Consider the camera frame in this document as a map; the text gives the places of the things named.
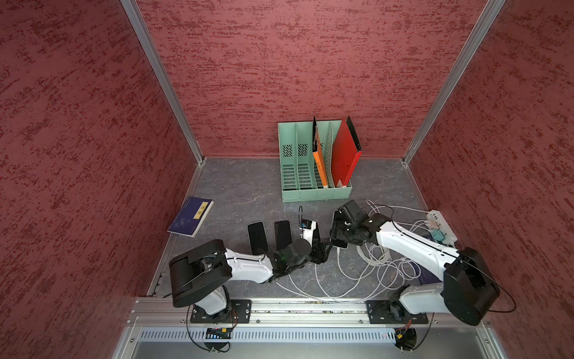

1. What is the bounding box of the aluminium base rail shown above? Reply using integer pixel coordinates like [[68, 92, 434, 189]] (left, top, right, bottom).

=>
[[112, 298, 507, 358]]

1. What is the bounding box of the purple book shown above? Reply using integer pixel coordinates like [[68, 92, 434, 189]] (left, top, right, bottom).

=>
[[167, 197, 214, 238], [419, 267, 442, 285]]

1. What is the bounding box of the left purple book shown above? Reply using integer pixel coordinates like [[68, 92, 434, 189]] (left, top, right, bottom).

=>
[[167, 197, 214, 238]]

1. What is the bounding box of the white power strip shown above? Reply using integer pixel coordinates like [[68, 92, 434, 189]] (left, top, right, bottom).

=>
[[426, 210, 457, 245]]

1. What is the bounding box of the grey patterned folder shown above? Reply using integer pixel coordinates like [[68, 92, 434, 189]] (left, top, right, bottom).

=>
[[324, 124, 335, 188]]

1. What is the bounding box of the red folder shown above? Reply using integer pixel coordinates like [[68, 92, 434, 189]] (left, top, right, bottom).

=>
[[331, 117, 363, 188]]

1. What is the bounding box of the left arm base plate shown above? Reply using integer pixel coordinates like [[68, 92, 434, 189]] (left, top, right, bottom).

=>
[[189, 299, 252, 325]]

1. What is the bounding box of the green file organizer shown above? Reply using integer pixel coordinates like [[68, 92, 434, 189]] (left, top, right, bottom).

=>
[[277, 121, 353, 203]]

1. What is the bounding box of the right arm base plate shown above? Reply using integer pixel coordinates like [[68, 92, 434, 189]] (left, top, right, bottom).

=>
[[366, 300, 429, 325]]

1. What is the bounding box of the black phone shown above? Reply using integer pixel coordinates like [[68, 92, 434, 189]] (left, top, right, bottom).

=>
[[312, 221, 321, 245], [330, 210, 348, 248], [248, 221, 269, 255], [274, 220, 292, 251]]

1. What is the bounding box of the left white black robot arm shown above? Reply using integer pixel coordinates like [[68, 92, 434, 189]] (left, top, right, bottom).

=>
[[167, 239, 333, 317]]

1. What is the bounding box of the right purple book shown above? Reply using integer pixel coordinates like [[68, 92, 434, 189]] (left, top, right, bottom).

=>
[[419, 267, 442, 285]]

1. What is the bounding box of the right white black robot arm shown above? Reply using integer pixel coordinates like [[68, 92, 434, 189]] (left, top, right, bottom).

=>
[[330, 200, 501, 326]]

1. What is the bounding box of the orange folder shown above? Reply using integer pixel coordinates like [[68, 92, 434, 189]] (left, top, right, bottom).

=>
[[312, 118, 329, 188]]

